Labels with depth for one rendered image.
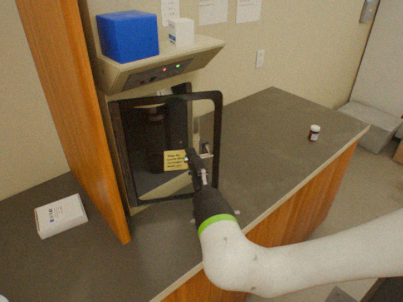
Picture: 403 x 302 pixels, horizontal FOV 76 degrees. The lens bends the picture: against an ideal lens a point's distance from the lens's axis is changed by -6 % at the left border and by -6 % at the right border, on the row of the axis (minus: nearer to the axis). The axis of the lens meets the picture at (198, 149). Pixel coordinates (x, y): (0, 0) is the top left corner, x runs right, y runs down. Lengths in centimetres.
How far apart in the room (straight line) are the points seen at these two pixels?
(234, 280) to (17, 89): 94
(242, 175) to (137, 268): 56
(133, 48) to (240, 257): 47
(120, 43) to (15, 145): 73
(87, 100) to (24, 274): 59
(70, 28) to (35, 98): 61
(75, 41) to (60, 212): 65
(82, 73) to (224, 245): 44
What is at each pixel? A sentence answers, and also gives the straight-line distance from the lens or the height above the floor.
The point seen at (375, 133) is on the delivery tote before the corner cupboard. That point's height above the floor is 23.
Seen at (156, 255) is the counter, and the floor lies 94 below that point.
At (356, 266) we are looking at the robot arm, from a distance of 56.
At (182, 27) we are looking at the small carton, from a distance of 72.
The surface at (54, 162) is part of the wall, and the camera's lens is 129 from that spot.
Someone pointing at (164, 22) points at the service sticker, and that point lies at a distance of 79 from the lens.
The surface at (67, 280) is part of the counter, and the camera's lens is 93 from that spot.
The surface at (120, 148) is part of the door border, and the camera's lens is 81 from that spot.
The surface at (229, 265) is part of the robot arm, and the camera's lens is 53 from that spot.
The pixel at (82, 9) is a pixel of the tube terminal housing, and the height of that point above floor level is 161.
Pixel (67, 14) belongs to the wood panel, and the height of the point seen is 162.
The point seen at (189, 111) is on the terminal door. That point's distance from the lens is 77.
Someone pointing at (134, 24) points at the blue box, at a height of 159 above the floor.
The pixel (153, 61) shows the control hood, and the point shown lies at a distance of 65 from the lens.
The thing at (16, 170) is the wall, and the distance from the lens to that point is 127.
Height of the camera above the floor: 170
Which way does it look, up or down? 36 degrees down
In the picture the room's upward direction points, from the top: straight up
